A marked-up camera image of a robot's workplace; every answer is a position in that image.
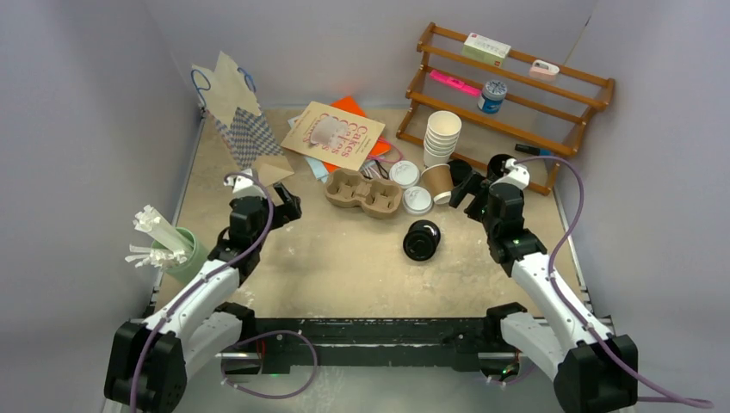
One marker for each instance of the white cup lid lower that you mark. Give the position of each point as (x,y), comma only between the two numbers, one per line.
(417,201)

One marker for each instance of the black blue marker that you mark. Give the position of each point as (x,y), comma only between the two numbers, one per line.
(532,150)

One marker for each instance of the brown paper coffee cup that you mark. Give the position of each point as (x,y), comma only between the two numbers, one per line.
(438,181)

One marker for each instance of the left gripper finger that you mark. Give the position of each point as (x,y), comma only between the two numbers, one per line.
(290,209)
(284,195)

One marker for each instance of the wooden shelf rack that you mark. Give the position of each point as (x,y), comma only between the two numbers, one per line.
(513,117)

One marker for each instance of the green cup holder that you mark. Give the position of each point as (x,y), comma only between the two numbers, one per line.
(191,259)

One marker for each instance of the checkered paper bakery bag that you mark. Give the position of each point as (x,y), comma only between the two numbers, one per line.
(227,95)

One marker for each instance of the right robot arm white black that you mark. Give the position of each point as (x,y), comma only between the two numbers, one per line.
(581,355)

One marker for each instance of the black paper cup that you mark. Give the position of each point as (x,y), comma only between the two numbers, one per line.
(496,166)

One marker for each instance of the cakes recipe book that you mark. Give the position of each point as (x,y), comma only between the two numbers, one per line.
(311,132)

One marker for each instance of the black flat lid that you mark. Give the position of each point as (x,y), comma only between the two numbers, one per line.
(459,170)

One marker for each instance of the pink white tape dispenser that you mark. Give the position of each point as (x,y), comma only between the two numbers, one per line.
(544,71)

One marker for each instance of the pink highlighter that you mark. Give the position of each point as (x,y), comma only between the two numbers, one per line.
(454,83)

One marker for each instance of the white cup lid upper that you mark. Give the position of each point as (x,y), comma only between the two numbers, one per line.
(405,173)

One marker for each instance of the blue white jar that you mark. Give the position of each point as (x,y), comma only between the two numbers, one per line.
(492,96)

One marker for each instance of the white cup lid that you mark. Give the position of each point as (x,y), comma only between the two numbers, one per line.
(417,201)
(405,173)

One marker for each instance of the stack of black lids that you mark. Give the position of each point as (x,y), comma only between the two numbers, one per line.
(421,240)

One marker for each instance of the two-cup pulp cup carrier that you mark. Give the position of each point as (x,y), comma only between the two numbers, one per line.
(377,198)

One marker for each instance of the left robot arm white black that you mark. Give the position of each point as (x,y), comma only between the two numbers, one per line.
(152,361)

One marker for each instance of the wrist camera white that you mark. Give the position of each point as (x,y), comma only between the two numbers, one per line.
(515,174)
(243,186)

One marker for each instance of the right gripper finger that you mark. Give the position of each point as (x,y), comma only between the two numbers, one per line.
(476,210)
(470,184)

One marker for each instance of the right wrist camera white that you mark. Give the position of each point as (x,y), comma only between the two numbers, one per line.
(515,174)

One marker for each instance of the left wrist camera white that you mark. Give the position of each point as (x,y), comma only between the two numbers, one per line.
(243,186)

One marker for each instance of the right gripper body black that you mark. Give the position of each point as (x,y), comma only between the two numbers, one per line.
(489,224)

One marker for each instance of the white green box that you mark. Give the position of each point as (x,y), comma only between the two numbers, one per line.
(485,50)

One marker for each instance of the stack of white paper cups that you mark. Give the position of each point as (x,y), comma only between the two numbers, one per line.
(442,133)

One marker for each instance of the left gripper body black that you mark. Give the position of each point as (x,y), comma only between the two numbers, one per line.
(266,214)

